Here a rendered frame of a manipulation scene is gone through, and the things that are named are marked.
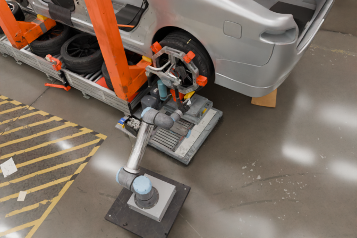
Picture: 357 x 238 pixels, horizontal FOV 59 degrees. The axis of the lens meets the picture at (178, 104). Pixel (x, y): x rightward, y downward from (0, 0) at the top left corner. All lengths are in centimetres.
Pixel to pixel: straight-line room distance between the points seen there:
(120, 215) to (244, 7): 211
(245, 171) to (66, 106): 251
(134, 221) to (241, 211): 106
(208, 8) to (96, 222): 232
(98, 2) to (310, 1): 264
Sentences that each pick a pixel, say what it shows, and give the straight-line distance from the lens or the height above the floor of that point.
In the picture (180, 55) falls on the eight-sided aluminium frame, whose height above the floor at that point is 112.
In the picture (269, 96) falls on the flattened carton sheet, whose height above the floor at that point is 1.
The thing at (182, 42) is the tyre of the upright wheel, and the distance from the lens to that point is 314.
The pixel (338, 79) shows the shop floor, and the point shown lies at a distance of 471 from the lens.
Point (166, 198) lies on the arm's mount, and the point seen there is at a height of 40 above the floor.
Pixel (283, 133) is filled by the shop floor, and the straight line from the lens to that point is 391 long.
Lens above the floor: 307
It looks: 48 degrees down
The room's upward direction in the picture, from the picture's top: 7 degrees counter-clockwise
